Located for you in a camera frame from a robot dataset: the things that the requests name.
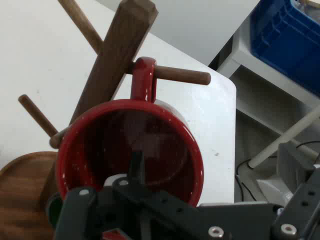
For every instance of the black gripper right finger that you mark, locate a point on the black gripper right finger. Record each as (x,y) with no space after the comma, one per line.
(303,210)

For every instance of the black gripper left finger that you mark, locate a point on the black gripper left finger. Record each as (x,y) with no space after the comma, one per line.
(130,200)

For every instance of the red enamel mug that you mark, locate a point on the red enamel mug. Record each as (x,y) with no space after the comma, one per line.
(150,140)

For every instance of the white slanted rod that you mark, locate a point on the white slanted rod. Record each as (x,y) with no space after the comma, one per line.
(282,138)

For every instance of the dark wooden mug tree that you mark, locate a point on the dark wooden mug tree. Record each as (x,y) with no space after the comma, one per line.
(125,37)

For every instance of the blue plastic crate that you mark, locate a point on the blue plastic crate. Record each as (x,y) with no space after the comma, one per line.
(287,42)

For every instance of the white shelf frame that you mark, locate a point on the white shelf frame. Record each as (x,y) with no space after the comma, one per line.
(252,72)

